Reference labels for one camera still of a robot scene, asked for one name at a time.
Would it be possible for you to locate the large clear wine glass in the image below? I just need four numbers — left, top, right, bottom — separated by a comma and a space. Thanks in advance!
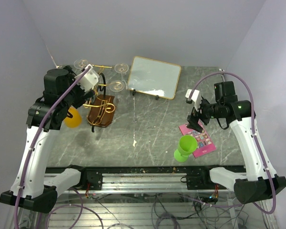
73, 59, 89, 70

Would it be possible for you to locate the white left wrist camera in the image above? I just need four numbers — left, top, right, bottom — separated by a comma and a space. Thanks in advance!
75, 64, 100, 92

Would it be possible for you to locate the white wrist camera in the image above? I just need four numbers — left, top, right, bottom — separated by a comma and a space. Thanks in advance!
75, 64, 100, 92
185, 89, 202, 111

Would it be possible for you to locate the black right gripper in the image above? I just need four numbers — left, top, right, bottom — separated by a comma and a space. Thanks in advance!
187, 97, 223, 132

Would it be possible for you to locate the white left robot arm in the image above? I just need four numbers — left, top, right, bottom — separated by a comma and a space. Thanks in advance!
0, 64, 98, 213

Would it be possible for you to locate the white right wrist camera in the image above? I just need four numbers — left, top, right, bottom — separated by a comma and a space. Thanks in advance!
185, 89, 202, 111

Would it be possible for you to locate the orange plastic goblet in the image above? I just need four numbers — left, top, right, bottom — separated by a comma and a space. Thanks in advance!
64, 107, 82, 128

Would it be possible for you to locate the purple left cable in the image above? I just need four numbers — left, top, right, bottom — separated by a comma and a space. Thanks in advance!
14, 65, 103, 229

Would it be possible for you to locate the gold framed whiteboard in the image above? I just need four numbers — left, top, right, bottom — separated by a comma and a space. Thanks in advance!
127, 56, 182, 100

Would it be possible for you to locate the aluminium rail frame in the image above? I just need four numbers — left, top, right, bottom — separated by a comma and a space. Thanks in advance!
6, 166, 279, 229

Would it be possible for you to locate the pink booklet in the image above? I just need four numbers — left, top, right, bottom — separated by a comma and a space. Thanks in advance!
179, 121, 216, 158

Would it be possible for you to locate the gold wire wine glass rack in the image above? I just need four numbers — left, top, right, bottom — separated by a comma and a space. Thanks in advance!
84, 64, 116, 133

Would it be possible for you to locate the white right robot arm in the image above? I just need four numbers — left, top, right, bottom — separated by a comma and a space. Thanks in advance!
185, 81, 286, 204

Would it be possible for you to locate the small clear wine glass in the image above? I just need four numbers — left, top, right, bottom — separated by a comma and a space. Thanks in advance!
114, 63, 129, 80

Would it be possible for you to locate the green plastic goblet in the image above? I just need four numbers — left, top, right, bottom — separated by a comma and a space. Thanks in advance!
174, 135, 198, 162

